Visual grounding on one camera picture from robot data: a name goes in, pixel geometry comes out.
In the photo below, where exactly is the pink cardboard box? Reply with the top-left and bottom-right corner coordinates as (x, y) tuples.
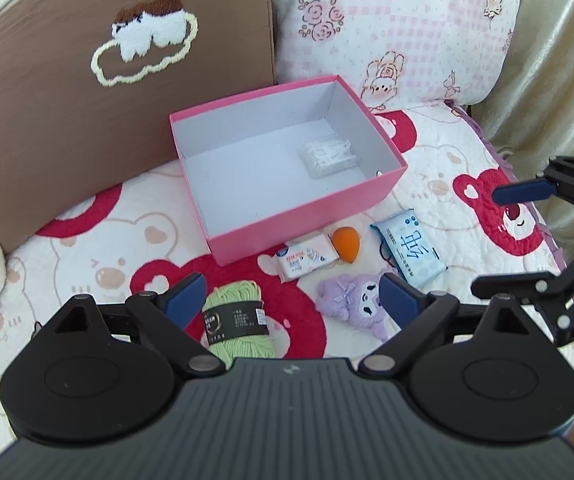
(169, 74), (409, 267)

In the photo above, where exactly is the orange makeup sponge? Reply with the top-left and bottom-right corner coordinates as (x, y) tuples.
(331, 226), (363, 262)

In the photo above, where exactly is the beige curtain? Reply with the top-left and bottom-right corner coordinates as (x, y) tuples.
(459, 0), (574, 241)

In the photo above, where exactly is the white pink tissue pack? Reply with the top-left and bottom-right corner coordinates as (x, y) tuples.
(272, 234), (340, 282)

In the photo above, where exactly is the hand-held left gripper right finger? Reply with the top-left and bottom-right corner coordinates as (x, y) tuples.
(357, 271), (543, 377)

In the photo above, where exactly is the green yarn skein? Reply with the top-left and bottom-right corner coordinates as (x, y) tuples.
(201, 280), (275, 359)

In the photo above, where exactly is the bear printed blanket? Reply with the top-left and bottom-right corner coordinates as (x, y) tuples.
(0, 102), (574, 466)

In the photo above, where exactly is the brown embroidered cushion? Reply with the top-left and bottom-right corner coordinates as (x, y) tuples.
(0, 0), (278, 256)

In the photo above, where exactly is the blue wet wipe pack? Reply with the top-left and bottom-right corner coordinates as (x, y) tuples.
(370, 210), (446, 290)

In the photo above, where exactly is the purple plush toy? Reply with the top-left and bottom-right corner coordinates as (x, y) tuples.
(315, 271), (403, 343)

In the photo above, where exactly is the pink checked pillow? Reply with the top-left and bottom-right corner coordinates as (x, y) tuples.
(267, 0), (522, 113)

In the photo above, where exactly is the clear plastic bag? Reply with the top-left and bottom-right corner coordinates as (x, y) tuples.
(298, 135), (360, 181)

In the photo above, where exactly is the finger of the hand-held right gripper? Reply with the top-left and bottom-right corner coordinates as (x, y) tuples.
(493, 156), (574, 241)
(471, 240), (574, 348)

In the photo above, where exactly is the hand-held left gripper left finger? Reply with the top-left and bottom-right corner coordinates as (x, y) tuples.
(36, 272), (226, 379)

